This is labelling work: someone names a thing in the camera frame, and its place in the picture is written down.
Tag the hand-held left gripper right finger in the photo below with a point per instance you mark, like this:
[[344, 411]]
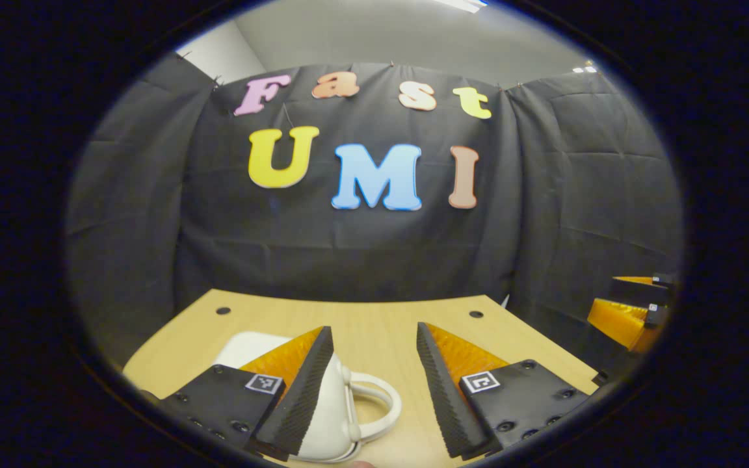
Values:
[[443, 396]]

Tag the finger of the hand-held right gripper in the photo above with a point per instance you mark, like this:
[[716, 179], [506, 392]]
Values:
[[618, 322], [634, 292]]

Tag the ceiling light panel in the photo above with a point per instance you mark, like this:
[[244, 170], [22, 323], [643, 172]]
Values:
[[462, 4]]

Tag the black backdrop cloth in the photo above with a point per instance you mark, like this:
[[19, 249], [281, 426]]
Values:
[[348, 253]]

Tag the small white suitcase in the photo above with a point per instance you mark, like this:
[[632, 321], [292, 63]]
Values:
[[329, 416]]

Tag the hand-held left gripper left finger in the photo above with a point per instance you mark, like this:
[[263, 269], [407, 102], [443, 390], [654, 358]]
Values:
[[303, 403]]

